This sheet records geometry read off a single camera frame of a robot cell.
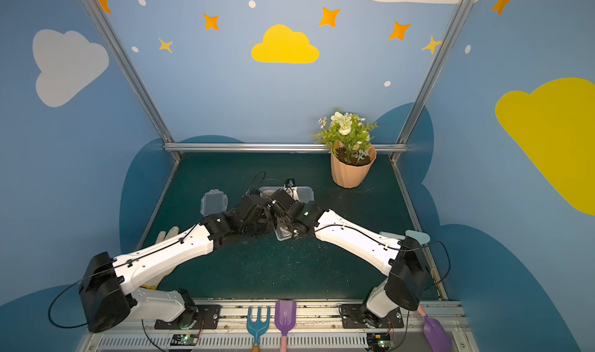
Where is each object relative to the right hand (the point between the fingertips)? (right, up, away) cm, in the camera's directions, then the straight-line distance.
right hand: (291, 208), depth 81 cm
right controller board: (+28, -41, -9) cm, 50 cm away
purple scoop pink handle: (+46, -39, -10) cm, 61 cm away
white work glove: (-50, -11, +12) cm, 52 cm away
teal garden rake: (-10, -37, -8) cm, 39 cm away
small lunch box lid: (-36, 0, +23) cm, 43 cm away
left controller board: (-34, -40, -9) cm, 54 cm away
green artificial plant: (+22, +28, +10) cm, 37 cm away
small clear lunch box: (-3, -9, -1) cm, 9 cm away
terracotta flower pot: (+23, +12, +20) cm, 33 cm away
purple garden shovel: (-2, -35, -7) cm, 36 cm away
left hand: (-1, -4, -3) cm, 6 cm away
